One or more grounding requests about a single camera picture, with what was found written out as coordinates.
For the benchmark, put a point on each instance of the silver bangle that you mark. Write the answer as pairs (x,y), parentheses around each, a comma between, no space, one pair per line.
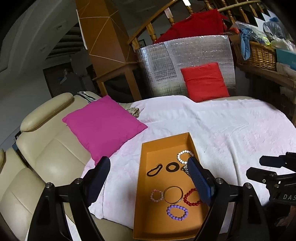
(173,194)

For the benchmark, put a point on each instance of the red pillow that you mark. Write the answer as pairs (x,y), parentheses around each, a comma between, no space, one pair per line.
(204,82)

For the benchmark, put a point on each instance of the orange tray box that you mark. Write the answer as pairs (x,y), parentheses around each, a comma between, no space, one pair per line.
(160,167)

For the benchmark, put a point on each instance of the wooden stair railing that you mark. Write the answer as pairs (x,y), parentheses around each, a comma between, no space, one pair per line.
(156,19)

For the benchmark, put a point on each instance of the silver ornate brooch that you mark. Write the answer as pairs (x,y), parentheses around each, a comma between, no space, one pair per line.
(185,169)

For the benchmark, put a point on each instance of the patterned grey cloth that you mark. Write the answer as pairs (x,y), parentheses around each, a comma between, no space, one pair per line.
(127,106)

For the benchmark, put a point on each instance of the large red cushion behind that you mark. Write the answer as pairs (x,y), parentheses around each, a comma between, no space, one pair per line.
(205,23)

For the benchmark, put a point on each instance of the brown wooden cabinet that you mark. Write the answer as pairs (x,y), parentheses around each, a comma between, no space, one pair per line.
(106,39)

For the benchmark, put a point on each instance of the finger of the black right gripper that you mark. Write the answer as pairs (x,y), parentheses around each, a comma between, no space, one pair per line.
(288,160)
(260,175)

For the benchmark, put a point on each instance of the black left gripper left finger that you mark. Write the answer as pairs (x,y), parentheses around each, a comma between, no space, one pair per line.
(49,219)

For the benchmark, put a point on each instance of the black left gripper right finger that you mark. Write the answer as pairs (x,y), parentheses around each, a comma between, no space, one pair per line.
(247,220)

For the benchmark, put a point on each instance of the cream leather sofa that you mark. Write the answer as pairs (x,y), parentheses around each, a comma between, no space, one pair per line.
(46,151)

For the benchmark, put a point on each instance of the magenta pillow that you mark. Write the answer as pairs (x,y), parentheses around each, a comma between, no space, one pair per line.
(103,126)

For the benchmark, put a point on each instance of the wicker basket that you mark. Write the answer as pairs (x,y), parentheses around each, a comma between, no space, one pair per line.
(261,56)

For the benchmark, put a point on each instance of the silver foil insulation panel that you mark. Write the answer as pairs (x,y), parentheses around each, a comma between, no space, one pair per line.
(162,62)

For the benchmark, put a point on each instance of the pink white blanket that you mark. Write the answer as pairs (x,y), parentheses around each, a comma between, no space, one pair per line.
(229,135)

